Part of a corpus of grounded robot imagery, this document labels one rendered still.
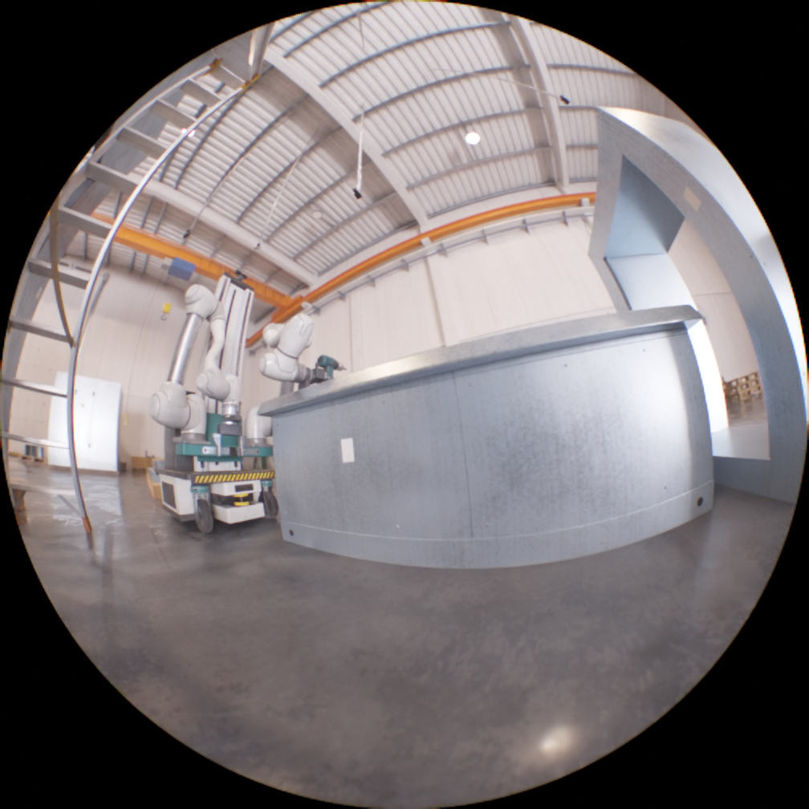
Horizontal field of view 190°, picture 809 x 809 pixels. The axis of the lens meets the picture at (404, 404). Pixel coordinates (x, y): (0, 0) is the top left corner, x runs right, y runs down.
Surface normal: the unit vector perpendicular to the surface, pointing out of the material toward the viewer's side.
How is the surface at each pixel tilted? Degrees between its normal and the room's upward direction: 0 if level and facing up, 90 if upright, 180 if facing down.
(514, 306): 90
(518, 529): 90
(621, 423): 90
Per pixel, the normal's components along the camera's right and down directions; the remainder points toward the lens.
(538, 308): -0.47, -0.12
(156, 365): 0.88, -0.18
